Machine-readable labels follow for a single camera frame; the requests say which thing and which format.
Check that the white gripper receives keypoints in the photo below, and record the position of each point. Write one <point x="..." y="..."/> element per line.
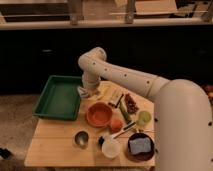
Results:
<point x="85" y="93"/>

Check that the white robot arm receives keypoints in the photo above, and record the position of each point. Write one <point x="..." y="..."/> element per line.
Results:
<point x="182" y="112"/>

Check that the green plastic tray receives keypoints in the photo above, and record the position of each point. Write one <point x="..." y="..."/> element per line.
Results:
<point x="59" y="99"/>

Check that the orange bowl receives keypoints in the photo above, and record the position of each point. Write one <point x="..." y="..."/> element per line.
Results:
<point x="99" y="115"/>

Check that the white black box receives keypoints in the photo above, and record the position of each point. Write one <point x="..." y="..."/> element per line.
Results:
<point x="115" y="98"/>

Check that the green cucumber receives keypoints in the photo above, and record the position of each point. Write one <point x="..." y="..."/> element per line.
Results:
<point x="125" y="114"/>

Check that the orange fruit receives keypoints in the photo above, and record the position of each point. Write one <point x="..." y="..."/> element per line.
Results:
<point x="116" y="125"/>

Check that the small metal cup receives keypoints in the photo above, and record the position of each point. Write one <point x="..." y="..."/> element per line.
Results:
<point x="81" y="139"/>

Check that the wooden table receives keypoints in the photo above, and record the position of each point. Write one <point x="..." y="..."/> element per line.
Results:
<point x="53" y="143"/>

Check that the brown dried food pile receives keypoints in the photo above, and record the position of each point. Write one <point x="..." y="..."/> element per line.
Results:
<point x="131" y="105"/>

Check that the small black object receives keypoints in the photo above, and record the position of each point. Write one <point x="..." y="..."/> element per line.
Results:
<point x="101" y="141"/>

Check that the white plastic cup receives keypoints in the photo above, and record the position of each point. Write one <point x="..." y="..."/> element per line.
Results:
<point x="110" y="148"/>

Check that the blue sponge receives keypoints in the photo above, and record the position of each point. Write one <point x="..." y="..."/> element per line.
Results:
<point x="140" y="145"/>

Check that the dark brown plate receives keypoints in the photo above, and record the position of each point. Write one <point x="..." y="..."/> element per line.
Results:
<point x="141" y="156"/>

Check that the red object on floor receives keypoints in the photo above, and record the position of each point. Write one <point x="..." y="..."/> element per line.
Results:
<point x="208" y="89"/>

